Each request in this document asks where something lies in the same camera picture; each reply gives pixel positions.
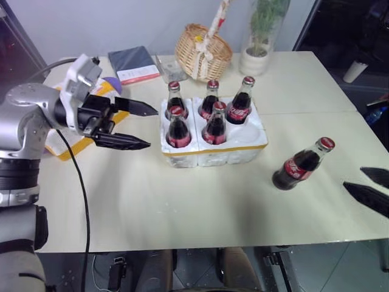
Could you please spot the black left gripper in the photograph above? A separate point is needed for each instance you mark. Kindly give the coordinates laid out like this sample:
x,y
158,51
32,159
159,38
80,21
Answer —
x,y
95,114

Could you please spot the white paper cup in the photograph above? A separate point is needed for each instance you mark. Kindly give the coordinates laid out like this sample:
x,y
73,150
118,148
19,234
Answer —
x,y
355,71

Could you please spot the dark blue notebook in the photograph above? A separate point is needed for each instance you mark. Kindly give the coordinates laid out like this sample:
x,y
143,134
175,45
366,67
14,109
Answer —
x,y
130,59

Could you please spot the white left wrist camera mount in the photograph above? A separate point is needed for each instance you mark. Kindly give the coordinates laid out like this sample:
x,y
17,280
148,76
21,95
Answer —
x,y
79,69

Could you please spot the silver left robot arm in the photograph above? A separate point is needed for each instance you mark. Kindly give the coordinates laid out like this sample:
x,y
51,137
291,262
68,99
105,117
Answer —
x,y
24,103

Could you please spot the green plant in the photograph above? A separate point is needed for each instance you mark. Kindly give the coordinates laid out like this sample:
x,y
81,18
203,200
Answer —
x,y
263,21

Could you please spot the glass cola bottle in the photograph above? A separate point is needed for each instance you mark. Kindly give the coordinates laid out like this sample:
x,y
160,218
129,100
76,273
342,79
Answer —
x,y
211,97
179,130
215,126
294,167
240,108
174,97

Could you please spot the white yellow-taped foam box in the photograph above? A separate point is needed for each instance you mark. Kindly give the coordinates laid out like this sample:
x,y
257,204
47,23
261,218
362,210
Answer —
x,y
65,146

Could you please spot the purple round object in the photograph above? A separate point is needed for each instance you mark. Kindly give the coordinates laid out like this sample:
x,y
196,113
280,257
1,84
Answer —
x,y
114,83

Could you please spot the clear plastic box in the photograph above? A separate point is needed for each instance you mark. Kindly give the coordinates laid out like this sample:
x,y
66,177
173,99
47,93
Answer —
x,y
170,68

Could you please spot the potted plant in white pot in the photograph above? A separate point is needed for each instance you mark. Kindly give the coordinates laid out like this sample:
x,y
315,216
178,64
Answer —
x,y
281,30

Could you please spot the brown rounded shape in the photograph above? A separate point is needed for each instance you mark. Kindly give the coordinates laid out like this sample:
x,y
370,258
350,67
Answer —
x,y
240,267

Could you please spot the black table frame leg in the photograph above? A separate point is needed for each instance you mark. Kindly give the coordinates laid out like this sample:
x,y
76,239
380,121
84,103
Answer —
x,y
278,267

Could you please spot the black device under table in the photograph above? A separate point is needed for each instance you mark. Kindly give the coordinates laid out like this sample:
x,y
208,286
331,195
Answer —
x,y
117,273

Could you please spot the white foam bottle crate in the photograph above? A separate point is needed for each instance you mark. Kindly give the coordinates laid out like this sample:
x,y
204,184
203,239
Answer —
x,y
244,135

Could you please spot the white plant pot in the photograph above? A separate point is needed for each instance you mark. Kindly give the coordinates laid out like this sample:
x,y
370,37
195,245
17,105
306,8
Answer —
x,y
253,64

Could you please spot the blue plastic water bottle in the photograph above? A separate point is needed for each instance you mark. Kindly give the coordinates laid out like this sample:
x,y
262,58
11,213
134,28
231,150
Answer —
x,y
374,116

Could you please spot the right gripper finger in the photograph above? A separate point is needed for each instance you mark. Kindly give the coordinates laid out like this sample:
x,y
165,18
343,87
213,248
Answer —
x,y
372,197
380,175

